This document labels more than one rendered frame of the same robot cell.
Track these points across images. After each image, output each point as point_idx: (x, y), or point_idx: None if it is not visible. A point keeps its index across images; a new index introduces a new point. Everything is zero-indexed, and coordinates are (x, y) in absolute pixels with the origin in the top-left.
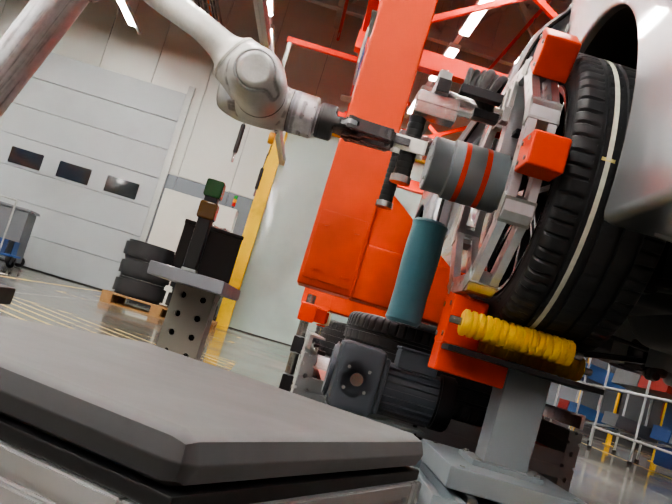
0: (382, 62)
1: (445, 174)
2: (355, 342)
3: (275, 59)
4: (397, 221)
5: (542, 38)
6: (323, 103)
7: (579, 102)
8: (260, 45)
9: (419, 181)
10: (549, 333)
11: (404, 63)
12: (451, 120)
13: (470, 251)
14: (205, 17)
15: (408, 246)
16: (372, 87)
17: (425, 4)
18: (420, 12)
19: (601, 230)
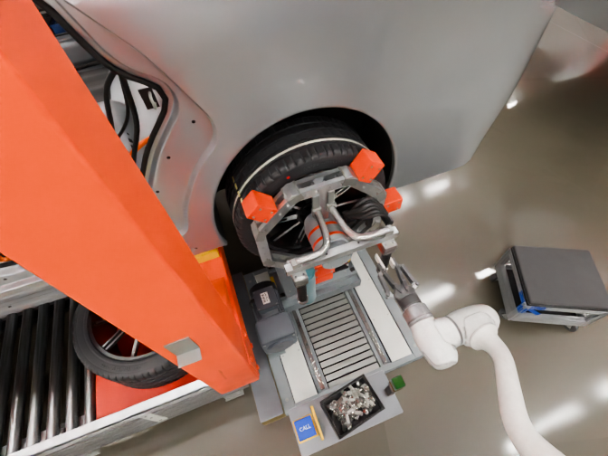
0: (210, 302)
1: None
2: (291, 327)
3: (485, 305)
4: (229, 308)
5: (375, 167)
6: (418, 301)
7: (382, 173)
8: (489, 316)
9: (331, 268)
10: None
11: (204, 279)
12: None
13: (277, 255)
14: (510, 353)
15: (313, 284)
16: (219, 316)
17: (176, 234)
18: (181, 243)
19: None
